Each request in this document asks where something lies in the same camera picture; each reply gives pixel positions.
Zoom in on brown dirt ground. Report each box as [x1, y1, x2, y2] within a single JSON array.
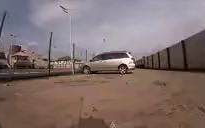
[[0, 68, 205, 128]]

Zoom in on grey asphalt road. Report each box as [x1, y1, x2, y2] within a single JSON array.
[[0, 68, 81, 81]]

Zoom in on grey panel wall, dark posts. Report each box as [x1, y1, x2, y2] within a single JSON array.
[[134, 24, 205, 72]]

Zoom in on tall street lamp pole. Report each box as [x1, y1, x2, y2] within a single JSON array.
[[59, 4, 75, 75]]

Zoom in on low building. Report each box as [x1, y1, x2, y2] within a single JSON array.
[[54, 55, 74, 64]]

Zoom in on wire fence with dark posts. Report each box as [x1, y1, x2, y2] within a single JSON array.
[[0, 11, 91, 81]]

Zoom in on silver car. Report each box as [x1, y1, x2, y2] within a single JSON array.
[[80, 50, 137, 75]]

